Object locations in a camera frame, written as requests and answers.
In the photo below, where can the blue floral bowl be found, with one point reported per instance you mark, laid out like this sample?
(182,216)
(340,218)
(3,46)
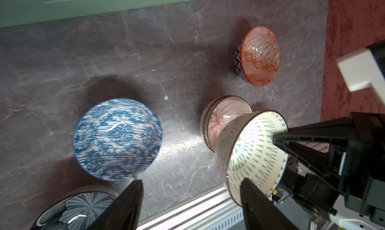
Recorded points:
(117,139)

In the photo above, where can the pink striped bowl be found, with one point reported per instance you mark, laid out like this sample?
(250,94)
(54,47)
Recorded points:
(218,114)

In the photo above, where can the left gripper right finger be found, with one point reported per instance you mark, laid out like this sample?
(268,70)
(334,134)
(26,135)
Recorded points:
(259,213)

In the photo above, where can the green plastic file organizer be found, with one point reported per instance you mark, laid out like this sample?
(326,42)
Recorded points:
(19,12)

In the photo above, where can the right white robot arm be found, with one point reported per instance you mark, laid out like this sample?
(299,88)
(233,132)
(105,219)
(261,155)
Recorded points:
(316,196)

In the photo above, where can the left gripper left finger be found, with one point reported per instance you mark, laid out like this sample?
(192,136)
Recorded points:
(123,213)

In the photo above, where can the orange diamond pattern bowl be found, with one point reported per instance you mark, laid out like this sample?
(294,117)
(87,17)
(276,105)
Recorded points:
(257,58)

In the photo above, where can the green triangle pattern bowl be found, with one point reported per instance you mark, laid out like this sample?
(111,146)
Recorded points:
(245,149)

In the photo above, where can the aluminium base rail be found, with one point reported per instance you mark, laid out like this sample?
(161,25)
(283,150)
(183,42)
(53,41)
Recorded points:
(211,210)

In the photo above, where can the dark flower pattern bowl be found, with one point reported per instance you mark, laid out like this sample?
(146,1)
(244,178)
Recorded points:
(78,210)

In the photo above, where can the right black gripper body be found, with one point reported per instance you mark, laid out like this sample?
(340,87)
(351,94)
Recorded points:
(362,184)

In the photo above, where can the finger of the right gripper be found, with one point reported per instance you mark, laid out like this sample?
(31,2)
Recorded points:
(320,146)

